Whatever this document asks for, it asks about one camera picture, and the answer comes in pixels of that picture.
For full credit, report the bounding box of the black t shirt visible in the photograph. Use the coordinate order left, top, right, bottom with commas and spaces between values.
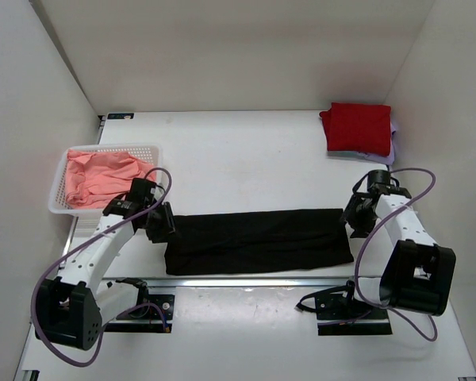
164, 209, 354, 276

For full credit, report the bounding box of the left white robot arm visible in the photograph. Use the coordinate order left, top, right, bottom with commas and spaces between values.
33, 178, 175, 351

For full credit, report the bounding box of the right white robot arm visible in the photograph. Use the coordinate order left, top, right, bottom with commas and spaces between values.
340, 170, 456, 318

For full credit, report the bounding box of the lavender folded t shirt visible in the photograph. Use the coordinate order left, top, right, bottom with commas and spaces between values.
327, 122, 397, 166

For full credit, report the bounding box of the white plastic basket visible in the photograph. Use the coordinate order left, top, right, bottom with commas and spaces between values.
48, 144, 163, 220

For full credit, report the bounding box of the pink t shirt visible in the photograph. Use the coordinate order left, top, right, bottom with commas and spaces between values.
65, 149, 155, 210

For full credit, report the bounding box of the red folded t shirt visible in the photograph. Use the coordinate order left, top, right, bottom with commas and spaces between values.
319, 102, 391, 156

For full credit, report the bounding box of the small dark label sticker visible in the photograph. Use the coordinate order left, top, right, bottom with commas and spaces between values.
106, 113, 134, 120

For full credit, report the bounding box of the white front board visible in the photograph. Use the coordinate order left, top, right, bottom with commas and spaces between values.
21, 287, 476, 380

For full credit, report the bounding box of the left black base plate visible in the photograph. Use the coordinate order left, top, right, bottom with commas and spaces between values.
105, 287, 175, 334

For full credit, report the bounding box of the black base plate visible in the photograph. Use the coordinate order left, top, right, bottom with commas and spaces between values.
295, 281, 393, 337
105, 287, 175, 334

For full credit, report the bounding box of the aluminium rail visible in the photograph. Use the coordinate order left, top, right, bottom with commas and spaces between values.
55, 275, 432, 290

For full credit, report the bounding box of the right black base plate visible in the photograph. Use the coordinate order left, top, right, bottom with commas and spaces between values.
295, 281, 393, 337

